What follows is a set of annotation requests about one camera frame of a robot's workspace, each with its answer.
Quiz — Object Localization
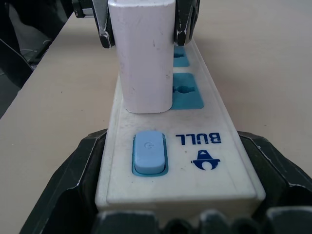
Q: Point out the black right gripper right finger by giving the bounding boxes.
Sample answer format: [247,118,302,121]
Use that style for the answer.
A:
[237,130,312,234]

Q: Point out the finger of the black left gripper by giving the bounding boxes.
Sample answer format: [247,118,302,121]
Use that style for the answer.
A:
[92,0,116,49]
[173,0,201,47]

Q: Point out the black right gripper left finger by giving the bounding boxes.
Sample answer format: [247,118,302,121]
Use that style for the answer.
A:
[19,128,108,234]

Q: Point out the white power strip blue sockets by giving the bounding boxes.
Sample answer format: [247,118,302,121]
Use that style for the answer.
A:
[94,39,267,215]

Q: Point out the white charger block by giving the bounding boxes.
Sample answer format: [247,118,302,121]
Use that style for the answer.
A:
[107,0,177,115]

